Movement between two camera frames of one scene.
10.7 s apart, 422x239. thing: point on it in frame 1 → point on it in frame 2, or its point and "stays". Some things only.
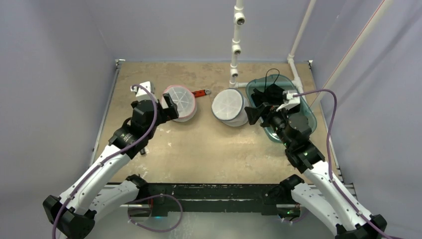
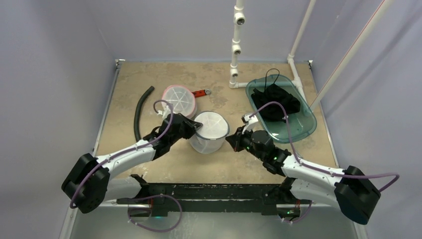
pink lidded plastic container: x=184 y=99 stays
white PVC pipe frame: x=239 y=18 stays
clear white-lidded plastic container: x=228 y=105 → x=210 y=138
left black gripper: x=170 y=112 → x=191 y=126
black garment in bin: x=274 y=94 stays
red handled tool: x=199 y=93 stays
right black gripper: x=264 y=113 → x=241 y=139
